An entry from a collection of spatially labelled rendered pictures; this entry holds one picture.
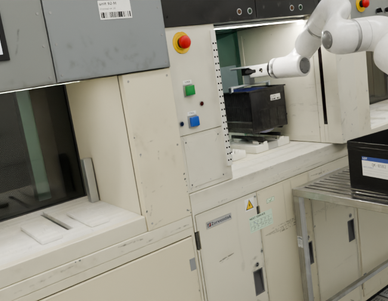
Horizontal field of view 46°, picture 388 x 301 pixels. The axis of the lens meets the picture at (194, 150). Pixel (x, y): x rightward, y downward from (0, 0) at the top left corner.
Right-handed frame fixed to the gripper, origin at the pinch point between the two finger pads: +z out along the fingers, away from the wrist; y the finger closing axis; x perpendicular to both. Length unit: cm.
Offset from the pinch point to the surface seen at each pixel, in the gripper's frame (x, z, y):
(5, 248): -37, -16, -116
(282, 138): -31.0, -10.7, 5.3
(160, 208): -36, -30, -72
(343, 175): -45, -39, 8
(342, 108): -19.8, -34.7, 16.7
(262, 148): -32.7, -10.1, -6.2
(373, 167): -36, -61, -5
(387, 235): -88, -29, 51
